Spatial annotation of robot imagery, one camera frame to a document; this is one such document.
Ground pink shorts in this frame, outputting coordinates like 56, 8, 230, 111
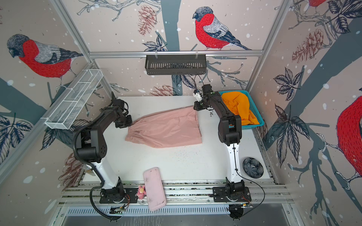
125, 106, 202, 148

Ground teal plastic basket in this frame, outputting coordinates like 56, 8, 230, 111
219, 90, 265, 130

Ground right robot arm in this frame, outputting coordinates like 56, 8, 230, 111
193, 84, 246, 202

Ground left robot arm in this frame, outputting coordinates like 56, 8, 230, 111
73, 101, 133, 203

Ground orange shorts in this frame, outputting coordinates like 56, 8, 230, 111
221, 91, 259, 126

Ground small pink toy figure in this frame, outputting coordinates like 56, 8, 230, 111
137, 186, 147, 200

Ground pink tray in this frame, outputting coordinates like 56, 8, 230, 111
143, 167, 166, 211

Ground left circuit board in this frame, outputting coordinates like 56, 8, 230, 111
109, 206, 127, 215

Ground circuit board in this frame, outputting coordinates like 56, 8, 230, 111
233, 202, 254, 209
109, 206, 127, 215

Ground right circuit board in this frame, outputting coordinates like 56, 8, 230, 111
233, 202, 254, 209

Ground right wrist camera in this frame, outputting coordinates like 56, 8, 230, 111
193, 89, 203, 102

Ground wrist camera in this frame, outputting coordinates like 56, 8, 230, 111
193, 89, 203, 102
111, 99, 129, 113

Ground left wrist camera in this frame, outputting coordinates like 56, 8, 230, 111
111, 99, 129, 113

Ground white wire mesh shelf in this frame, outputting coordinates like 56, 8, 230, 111
45, 69, 103, 130

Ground black hanging wire basket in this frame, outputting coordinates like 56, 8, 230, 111
145, 54, 207, 75

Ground aluminium frame crossbar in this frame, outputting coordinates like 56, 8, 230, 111
88, 50, 264, 59

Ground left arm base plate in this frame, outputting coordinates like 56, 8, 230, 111
100, 188, 138, 204

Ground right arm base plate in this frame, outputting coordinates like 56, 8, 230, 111
211, 187, 252, 202

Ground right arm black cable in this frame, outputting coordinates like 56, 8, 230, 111
233, 144, 266, 217

